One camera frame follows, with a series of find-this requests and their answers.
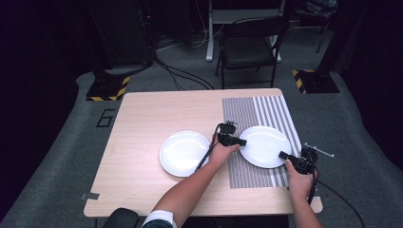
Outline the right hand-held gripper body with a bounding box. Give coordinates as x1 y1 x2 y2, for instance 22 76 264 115
293 142 336 176

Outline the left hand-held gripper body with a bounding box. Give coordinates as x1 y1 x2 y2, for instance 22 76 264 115
216 121 239 147

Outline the white plate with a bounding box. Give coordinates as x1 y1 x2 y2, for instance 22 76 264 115
239 125 293 170
159 130 211 179

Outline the person's left hand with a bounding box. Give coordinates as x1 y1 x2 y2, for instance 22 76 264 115
206 134 241 169

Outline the person's right hand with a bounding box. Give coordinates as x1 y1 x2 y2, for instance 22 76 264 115
283 159 316 201

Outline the grey striped placemat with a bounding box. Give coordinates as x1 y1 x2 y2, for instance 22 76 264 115
221 95 303 190

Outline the black stand base striped edge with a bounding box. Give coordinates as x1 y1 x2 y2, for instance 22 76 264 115
291 68 341 95
86 75 131 103

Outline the black folding chair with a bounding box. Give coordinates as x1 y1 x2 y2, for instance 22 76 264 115
214 16 290 90

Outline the white and blue sleeve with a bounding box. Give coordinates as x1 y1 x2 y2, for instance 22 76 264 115
141 209 178 228

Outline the black rounded object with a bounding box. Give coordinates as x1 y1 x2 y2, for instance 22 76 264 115
101 207 140 228

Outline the dark cluttered side table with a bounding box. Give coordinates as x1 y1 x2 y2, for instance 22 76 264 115
291 0 339 54

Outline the black equipment cabinet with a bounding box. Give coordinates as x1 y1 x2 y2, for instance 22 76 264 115
85 0 157 70

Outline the grey tape piece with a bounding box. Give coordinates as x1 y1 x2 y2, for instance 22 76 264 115
79 192 101 201

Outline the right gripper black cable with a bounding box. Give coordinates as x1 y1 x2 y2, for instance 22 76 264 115
306 162 320 206

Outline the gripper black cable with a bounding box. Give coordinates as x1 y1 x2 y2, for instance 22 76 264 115
306 162 320 206
194 123 223 173

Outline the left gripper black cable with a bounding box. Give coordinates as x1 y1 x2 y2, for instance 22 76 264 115
194 123 223 173

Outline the black floor cable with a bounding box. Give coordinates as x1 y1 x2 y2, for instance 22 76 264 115
317 179 368 228

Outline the bundle of black floor cables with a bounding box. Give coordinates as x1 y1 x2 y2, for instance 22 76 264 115
153 54 216 92

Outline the white desk frame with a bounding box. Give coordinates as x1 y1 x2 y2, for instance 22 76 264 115
205 0 287 64

